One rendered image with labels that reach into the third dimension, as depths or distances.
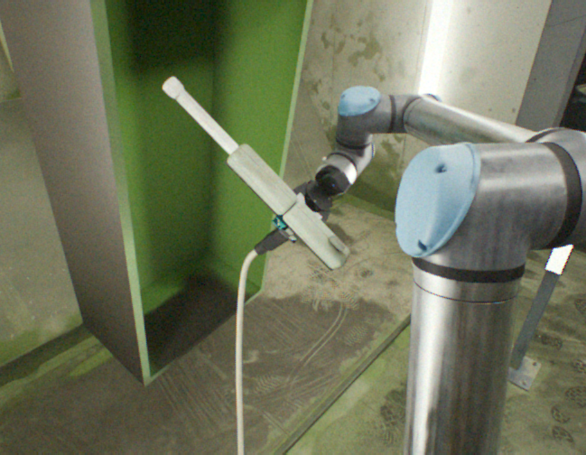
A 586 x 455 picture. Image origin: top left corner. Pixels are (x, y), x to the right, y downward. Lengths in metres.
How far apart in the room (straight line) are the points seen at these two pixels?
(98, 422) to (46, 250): 0.83
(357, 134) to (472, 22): 1.77
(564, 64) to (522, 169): 2.11
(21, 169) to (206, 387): 1.35
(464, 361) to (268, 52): 1.03
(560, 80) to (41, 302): 2.75
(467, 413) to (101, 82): 0.73
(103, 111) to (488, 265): 0.68
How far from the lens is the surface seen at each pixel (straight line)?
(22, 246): 2.26
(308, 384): 1.96
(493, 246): 0.43
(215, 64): 1.46
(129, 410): 2.01
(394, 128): 0.99
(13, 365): 2.27
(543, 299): 2.02
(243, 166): 0.78
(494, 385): 0.51
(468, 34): 2.67
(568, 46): 2.53
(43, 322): 2.25
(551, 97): 2.57
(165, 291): 1.75
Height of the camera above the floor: 1.61
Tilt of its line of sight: 32 degrees down
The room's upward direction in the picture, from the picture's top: straight up
